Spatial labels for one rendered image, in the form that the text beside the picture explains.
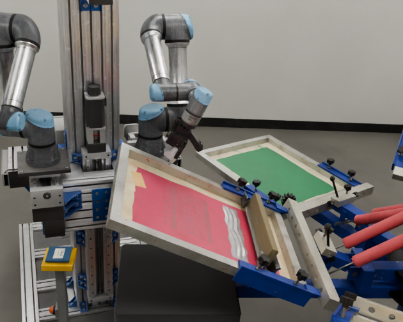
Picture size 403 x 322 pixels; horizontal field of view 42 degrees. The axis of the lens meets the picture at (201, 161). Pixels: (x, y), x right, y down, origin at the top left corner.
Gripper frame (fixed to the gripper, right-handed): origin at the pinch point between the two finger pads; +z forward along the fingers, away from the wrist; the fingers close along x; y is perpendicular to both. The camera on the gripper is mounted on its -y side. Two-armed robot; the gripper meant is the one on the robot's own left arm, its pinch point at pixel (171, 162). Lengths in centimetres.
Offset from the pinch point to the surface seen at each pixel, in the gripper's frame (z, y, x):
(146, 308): 40, -8, 46
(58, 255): 53, 28, 17
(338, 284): 9, -84, 28
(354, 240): -10, -80, 23
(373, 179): 39, -244, -235
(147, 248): 39.9, -7.3, 8.6
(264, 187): 14, -65, -48
